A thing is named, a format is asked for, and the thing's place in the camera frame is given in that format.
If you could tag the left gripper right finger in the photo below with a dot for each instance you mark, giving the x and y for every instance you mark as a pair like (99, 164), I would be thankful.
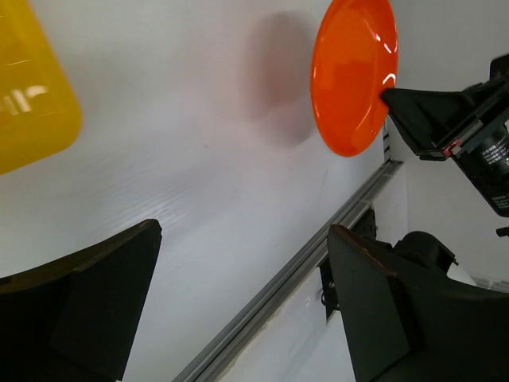
(406, 320)

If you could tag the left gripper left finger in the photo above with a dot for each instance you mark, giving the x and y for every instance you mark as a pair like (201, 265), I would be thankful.
(75, 318)

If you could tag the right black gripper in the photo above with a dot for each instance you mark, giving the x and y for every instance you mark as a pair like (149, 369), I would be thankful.
(470, 126)

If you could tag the orange plate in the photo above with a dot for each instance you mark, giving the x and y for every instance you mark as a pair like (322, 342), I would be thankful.
(355, 59)

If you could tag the yellow plastic bin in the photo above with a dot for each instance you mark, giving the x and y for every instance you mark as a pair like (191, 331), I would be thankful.
(40, 114)

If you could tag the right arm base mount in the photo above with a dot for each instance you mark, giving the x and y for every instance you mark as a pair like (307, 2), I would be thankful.
(334, 269)

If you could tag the aluminium rail front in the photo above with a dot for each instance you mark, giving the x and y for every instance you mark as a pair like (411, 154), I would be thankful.
(231, 340)

